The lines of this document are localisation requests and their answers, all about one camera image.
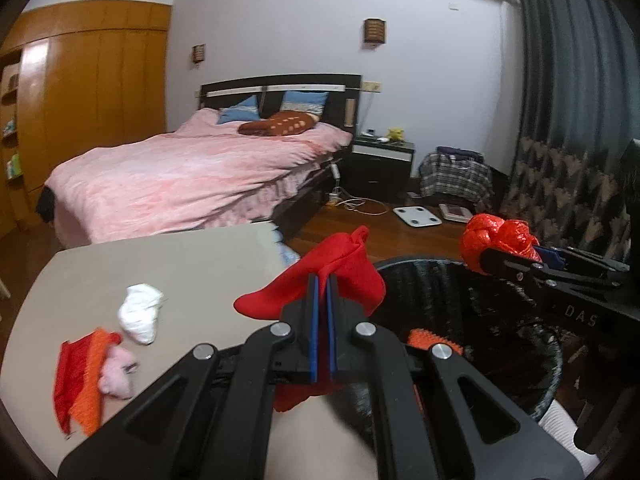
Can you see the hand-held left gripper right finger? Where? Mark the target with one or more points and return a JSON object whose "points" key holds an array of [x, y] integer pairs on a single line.
{"points": [[333, 330]]}

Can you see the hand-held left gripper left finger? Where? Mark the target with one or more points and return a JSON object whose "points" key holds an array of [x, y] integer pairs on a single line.
{"points": [[313, 330]]}

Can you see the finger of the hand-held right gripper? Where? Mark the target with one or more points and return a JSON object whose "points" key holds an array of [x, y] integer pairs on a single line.
{"points": [[550, 284], [552, 257]]}

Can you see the red plastic bag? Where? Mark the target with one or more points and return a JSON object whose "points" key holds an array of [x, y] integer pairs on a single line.
{"points": [[492, 232]]}

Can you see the black lined waste bin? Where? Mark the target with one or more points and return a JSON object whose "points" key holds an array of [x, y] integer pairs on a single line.
{"points": [[490, 320]]}

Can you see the light blue quilted cloth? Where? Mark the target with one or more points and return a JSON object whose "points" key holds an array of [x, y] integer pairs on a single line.
{"points": [[287, 255]]}

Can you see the orange netted scrap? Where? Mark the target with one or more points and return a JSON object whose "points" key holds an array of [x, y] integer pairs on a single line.
{"points": [[422, 337]]}

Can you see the red and white scale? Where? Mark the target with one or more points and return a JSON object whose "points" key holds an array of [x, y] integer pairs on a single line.
{"points": [[455, 212]]}

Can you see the white cloth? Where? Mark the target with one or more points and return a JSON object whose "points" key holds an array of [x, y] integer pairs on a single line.
{"points": [[560, 435]]}

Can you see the plaid cloth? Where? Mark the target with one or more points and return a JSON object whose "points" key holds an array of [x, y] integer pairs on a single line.
{"points": [[455, 180]]}

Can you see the dark purple cloth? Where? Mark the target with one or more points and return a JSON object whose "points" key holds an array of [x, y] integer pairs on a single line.
{"points": [[460, 154]]}

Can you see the white bathroom scale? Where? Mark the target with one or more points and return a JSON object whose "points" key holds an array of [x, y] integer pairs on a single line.
{"points": [[416, 216]]}

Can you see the dark nightstand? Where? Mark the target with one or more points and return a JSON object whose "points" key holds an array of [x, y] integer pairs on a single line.
{"points": [[380, 170]]}

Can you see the grey patterned curtain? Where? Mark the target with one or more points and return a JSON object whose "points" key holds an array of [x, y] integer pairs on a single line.
{"points": [[565, 85]]}

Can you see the white sock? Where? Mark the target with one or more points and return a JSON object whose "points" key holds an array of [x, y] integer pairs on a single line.
{"points": [[140, 312]]}

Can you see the white nightstand device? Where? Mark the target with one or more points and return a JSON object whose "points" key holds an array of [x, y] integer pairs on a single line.
{"points": [[372, 135]]}

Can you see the yellow plush toy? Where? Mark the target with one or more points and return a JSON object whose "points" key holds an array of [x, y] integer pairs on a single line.
{"points": [[396, 134]]}

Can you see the pink crumpled cloth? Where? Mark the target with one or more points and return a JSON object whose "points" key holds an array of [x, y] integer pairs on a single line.
{"points": [[117, 367]]}

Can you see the brown dotted pillow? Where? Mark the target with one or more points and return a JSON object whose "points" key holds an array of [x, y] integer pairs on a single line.
{"points": [[280, 125]]}

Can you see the pink blanket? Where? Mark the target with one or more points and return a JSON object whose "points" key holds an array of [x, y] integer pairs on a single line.
{"points": [[175, 175]]}

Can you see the blue patterned pillow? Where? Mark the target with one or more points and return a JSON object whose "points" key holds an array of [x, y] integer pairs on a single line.
{"points": [[304, 102]]}

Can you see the orange mesh cloth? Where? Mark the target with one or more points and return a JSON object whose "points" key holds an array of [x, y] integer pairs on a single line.
{"points": [[92, 385]]}

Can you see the plain blue pillow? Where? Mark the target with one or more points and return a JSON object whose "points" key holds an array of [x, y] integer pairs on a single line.
{"points": [[240, 110]]}

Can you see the red mesh cloth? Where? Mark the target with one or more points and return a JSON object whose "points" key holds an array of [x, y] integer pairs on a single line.
{"points": [[70, 370]]}

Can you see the dark wooden bed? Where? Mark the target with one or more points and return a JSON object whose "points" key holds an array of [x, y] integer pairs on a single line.
{"points": [[300, 80]]}

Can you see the black cloth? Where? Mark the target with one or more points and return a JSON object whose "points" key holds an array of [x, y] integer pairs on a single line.
{"points": [[46, 205]]}

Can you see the wooden wardrobe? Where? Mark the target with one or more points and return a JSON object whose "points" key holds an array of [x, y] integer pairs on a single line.
{"points": [[100, 85]]}

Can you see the green bottle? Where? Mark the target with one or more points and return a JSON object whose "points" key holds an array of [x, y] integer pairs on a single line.
{"points": [[12, 166]]}

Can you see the small shelf bottles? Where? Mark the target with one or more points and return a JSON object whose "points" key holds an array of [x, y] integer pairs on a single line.
{"points": [[9, 127]]}

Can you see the wall socket strip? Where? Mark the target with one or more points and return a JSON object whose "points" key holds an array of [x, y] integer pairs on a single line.
{"points": [[371, 87]]}

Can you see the large wall lamp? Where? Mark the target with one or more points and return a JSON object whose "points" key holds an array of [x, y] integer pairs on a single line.
{"points": [[375, 31]]}

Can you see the small wall lamp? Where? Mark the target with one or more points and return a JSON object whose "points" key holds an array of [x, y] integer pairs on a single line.
{"points": [[199, 53]]}

